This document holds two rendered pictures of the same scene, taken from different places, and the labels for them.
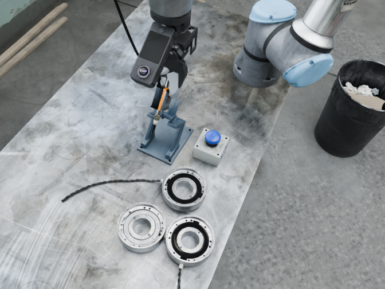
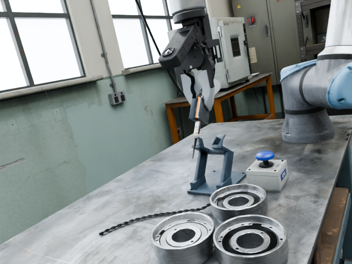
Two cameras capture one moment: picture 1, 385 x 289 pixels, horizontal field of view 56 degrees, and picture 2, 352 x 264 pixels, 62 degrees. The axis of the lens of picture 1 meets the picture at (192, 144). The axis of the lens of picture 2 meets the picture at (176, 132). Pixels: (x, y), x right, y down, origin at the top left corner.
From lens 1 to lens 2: 0.50 m
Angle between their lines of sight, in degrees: 45
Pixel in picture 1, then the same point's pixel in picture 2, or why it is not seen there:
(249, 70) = (297, 127)
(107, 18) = not seen: hidden behind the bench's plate
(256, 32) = (289, 85)
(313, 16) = (332, 34)
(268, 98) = (327, 146)
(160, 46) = (183, 35)
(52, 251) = not seen: outside the picture
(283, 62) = (321, 85)
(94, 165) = (141, 208)
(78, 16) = not seen: hidden behind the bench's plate
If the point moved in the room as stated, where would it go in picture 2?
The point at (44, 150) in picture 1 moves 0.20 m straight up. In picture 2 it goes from (97, 205) to (75, 129)
